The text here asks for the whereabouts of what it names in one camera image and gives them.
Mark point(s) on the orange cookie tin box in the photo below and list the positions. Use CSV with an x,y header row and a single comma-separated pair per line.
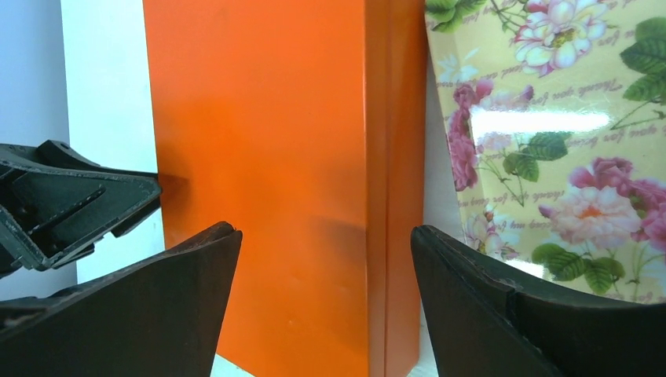
x,y
406,148

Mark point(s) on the orange tin lid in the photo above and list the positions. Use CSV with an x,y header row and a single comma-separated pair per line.
x,y
259,112

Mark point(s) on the floral tray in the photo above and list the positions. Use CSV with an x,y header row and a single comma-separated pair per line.
x,y
554,117

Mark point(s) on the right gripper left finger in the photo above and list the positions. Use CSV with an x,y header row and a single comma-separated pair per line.
x,y
161,316

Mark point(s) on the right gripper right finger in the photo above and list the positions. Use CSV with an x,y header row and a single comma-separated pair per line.
x,y
487,318

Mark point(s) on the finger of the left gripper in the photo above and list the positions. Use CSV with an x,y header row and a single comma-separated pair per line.
x,y
56,204

